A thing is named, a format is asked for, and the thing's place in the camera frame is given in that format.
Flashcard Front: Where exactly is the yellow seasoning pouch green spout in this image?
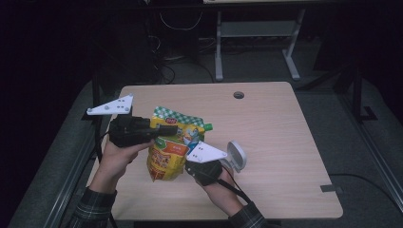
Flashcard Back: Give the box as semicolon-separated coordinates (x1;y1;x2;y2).
146;105;214;182

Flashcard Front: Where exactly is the person's left hand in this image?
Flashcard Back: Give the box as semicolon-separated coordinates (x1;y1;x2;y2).
94;139;156;183

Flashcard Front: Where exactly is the black floor cable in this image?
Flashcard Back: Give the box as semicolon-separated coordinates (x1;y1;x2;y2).
329;172;403;214

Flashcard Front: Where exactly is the grey tape piece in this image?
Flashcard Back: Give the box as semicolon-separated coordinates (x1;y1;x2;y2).
320;184;344;194

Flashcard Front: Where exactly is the white hanging cable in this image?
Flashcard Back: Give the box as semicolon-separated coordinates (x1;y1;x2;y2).
159;11;203;32

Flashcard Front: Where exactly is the black metal stand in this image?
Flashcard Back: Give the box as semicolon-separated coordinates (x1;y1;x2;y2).
81;70;103;122
352;65;378;124

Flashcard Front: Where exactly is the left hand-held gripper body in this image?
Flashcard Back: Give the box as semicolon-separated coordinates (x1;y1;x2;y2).
86;93;160;148

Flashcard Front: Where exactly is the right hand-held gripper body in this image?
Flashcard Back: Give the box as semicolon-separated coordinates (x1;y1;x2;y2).
184;141;228;187

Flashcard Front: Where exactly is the right hand-held gripper black cable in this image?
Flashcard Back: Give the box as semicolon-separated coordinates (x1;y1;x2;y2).
217;179;253;204

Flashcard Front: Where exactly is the person's right hand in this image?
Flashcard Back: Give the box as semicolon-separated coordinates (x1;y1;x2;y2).
202;164;238;198

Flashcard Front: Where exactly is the white metal framed desk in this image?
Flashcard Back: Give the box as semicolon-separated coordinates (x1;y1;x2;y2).
202;0;336;82

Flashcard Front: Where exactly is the grey round container with lid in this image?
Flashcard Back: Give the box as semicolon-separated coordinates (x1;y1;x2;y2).
219;141;247;174

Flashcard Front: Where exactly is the grey metal floor rail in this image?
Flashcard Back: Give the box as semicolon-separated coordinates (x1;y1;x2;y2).
41;126;106;228
338;94;403;207

